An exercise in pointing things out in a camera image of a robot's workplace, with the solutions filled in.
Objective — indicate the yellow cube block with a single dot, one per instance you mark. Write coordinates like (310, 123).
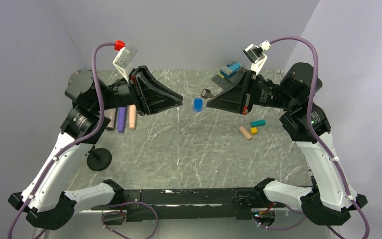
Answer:
(253, 131)

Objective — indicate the lego brick build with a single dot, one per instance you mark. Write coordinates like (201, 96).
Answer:
(227, 75)

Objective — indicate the glitter silver microphone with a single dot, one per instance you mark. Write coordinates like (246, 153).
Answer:
(111, 114)

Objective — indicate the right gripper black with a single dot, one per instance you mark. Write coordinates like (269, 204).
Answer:
(234, 99)

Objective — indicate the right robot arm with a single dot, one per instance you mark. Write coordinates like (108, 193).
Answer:
(325, 203)

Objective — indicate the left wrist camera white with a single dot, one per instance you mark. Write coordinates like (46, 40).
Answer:
(122, 61)

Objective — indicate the blue key tag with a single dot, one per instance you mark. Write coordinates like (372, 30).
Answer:
(197, 104)

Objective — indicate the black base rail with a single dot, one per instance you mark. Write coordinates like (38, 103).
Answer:
(204, 203)

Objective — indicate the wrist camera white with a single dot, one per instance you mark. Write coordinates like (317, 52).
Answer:
(122, 61)
(257, 56)

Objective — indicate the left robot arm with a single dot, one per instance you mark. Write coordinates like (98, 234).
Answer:
(118, 94)

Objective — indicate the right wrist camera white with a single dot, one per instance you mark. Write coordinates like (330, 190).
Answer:
(257, 56)

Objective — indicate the pink microphone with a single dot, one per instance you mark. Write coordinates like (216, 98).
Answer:
(132, 114)

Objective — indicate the teal block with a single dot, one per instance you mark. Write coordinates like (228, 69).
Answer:
(257, 123)

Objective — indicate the black microphone stand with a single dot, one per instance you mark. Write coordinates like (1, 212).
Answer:
(99, 159)

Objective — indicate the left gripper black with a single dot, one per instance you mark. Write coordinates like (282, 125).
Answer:
(156, 97)

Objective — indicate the wooden rectangular block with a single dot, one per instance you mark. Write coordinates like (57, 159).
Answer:
(245, 133)

